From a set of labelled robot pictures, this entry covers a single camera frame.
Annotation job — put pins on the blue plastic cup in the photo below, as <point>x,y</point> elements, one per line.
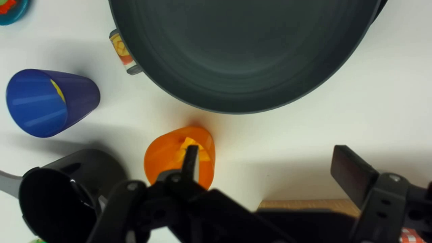
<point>41,102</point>

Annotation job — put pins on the yellow toy fry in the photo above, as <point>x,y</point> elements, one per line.
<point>203,154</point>

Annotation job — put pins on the toy burger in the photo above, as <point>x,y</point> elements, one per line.
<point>7,5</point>

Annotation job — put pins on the colourful toy at corner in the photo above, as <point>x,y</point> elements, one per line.
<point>21,15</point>

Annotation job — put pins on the orange plastic cup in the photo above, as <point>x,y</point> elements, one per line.
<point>162,157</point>

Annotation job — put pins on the large dark frying pan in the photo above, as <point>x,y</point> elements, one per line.
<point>248,49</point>

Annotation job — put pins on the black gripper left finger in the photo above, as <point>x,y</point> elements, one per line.
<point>189,211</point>

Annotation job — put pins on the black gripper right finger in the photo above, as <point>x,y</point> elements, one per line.
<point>387,207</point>

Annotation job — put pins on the small toy seasoning bottle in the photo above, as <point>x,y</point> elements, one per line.
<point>123,52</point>

